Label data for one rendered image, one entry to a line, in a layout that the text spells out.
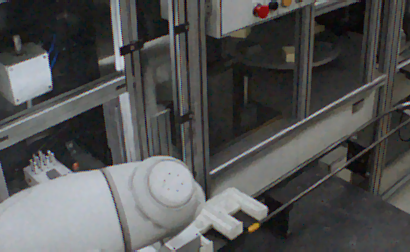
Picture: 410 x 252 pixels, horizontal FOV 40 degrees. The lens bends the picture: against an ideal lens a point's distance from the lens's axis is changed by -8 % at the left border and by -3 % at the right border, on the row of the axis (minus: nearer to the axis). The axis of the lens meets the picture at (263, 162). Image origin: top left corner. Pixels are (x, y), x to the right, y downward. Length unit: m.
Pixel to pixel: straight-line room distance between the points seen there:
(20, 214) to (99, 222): 0.11
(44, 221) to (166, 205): 0.17
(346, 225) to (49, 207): 1.36
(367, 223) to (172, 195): 1.30
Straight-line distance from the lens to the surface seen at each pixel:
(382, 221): 2.05
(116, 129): 1.76
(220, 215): 1.71
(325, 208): 2.07
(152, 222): 0.83
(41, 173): 1.67
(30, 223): 0.81
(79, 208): 0.81
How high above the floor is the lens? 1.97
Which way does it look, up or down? 34 degrees down
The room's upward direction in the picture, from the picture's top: 1 degrees clockwise
